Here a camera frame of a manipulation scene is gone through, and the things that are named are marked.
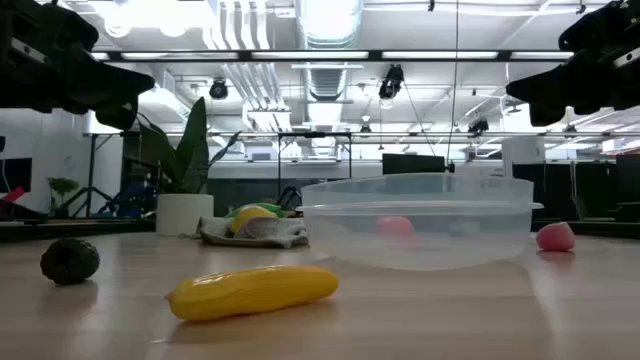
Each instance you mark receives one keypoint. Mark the red toy strawberry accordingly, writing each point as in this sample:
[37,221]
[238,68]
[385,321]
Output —
[395,227]

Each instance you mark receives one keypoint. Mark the black ceiling spot lamp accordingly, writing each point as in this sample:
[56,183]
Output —
[218,90]

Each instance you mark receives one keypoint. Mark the white pillar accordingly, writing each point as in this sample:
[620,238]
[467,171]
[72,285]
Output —
[522,155]

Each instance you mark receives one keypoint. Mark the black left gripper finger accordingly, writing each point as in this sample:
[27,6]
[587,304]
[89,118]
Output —
[110,87]
[122,116]

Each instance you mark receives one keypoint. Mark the black wall monitor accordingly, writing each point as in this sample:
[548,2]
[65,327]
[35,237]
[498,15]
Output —
[15,175]

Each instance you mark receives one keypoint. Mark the green toy mango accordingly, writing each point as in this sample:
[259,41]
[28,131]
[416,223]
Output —
[265,206]

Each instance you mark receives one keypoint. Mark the yellow toy squash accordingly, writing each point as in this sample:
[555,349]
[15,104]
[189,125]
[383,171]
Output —
[250,292]

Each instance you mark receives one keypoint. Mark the dark toy blackberry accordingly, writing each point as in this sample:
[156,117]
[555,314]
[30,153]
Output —
[70,261]

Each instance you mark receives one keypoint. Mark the snake plant in white pot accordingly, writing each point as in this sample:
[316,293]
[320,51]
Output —
[184,212]

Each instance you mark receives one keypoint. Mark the black hanging ceiling camera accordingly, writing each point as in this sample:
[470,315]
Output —
[391,82]

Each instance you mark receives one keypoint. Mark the red toy raspberry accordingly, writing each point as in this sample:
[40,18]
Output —
[555,237]

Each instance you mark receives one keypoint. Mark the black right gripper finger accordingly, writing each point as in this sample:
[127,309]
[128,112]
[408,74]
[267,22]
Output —
[545,116]
[550,85]

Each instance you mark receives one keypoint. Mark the black background stand frame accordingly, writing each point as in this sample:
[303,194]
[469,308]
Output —
[315,135]

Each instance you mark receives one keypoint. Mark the grey waffle cloth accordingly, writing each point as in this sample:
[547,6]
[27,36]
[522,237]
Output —
[270,235]

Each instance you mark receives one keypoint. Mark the black tripod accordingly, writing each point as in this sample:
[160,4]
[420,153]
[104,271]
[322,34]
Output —
[91,175]

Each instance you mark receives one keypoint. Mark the small green background plant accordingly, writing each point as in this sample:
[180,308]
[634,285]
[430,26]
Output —
[62,187]

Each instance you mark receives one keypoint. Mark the clear plastic tupperware container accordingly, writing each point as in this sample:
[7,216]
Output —
[425,250]

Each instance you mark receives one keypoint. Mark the yellow toy lemon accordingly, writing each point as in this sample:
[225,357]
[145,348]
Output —
[250,216]

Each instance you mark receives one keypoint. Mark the silver ventilation duct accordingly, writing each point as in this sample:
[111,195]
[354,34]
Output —
[327,25]

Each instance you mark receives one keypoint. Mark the black desk monitor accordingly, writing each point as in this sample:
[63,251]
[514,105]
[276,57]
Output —
[412,164]

